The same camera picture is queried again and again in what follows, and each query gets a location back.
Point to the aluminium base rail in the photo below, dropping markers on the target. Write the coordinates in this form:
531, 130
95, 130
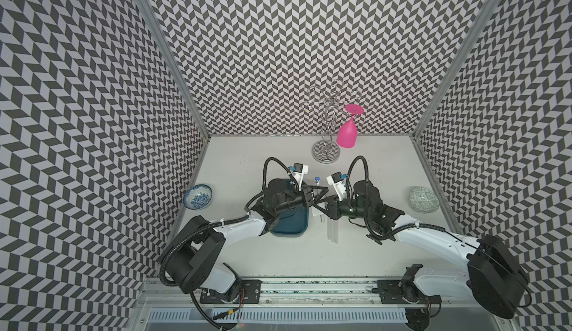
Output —
306, 303

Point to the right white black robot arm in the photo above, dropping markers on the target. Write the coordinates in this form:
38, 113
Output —
489, 273

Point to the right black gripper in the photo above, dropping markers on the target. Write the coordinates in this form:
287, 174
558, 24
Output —
332, 209

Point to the chrome wire glass rack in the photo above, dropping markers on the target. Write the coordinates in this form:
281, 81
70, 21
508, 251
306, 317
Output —
326, 102

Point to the blue patterned small bowl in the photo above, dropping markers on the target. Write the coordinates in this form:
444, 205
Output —
198, 197

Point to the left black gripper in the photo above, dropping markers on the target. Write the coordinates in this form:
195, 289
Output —
319, 186

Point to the teal rectangular plastic tray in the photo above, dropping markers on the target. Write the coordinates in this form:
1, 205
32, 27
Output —
292, 223

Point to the white gauze cloth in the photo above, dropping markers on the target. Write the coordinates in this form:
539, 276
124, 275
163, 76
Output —
317, 212

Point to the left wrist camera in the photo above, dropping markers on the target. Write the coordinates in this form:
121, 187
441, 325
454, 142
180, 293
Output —
299, 171

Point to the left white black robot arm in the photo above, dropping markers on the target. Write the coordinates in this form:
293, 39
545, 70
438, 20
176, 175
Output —
190, 261

